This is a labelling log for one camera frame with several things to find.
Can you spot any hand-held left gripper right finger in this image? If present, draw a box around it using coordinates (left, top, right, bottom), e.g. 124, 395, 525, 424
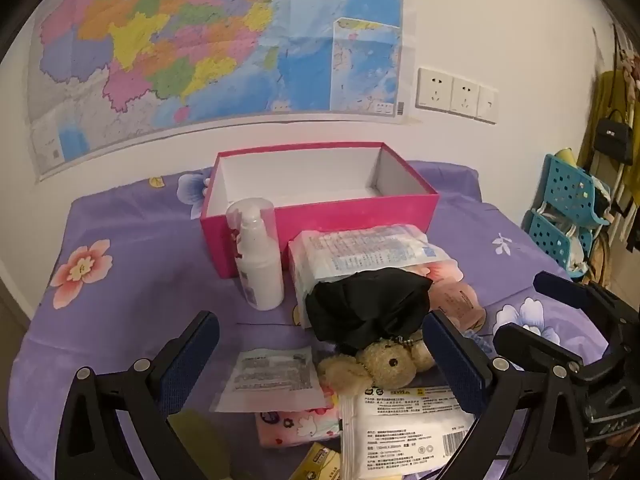
422, 310, 591, 480

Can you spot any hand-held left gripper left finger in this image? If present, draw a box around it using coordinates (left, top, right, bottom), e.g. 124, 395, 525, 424
55, 310, 221, 480

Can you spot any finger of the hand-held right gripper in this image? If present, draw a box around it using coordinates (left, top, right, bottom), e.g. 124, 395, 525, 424
532, 271, 596, 313
492, 322, 586, 376

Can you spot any blue knitted scrunchie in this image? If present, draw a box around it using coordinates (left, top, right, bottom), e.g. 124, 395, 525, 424
462, 330, 496, 361

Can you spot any pink packet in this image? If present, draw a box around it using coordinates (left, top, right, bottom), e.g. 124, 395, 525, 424
430, 280, 488, 333

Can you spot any beige teddy bear keychain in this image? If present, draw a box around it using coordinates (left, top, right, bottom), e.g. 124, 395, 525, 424
317, 332, 436, 393

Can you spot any black cloth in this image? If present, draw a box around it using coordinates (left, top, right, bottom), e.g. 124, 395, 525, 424
305, 267, 433, 356

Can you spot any pastel facial tissue pack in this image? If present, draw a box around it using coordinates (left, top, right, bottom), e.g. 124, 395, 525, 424
287, 224, 453, 331

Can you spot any yellow tissue pack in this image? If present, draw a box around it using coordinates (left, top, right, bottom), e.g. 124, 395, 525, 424
287, 442, 346, 480

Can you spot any pink cardboard box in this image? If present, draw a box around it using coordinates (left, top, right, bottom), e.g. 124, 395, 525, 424
200, 141, 441, 279

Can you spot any blue plastic basket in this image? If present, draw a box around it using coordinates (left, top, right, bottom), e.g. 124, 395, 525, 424
542, 152, 613, 226
522, 208, 593, 281

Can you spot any clear packet with label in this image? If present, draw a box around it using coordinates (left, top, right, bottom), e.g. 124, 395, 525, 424
210, 345, 333, 413

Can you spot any white cotton pad bag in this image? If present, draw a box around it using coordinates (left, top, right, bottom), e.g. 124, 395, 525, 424
340, 385, 476, 480

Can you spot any purple floral blanket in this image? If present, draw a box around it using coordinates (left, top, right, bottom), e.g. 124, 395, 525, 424
12, 160, 601, 480

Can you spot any white lotion pump bottle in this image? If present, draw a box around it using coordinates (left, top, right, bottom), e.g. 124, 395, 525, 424
226, 199, 286, 311

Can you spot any pink floral tissue pack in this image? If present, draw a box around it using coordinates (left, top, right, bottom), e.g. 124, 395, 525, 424
255, 402, 346, 448

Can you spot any black handbag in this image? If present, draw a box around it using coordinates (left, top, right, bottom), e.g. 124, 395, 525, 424
593, 110, 635, 165

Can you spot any mustard yellow garment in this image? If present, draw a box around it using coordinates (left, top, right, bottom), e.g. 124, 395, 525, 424
582, 70, 640, 161

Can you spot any white wall switch plate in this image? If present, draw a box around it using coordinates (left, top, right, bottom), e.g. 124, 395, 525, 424
477, 85, 499, 124

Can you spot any white wall socket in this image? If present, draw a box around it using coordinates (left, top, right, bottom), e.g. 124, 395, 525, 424
450, 76, 481, 117
416, 66, 453, 111

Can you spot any colourful wall map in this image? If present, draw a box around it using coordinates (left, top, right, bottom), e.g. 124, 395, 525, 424
27, 0, 418, 181

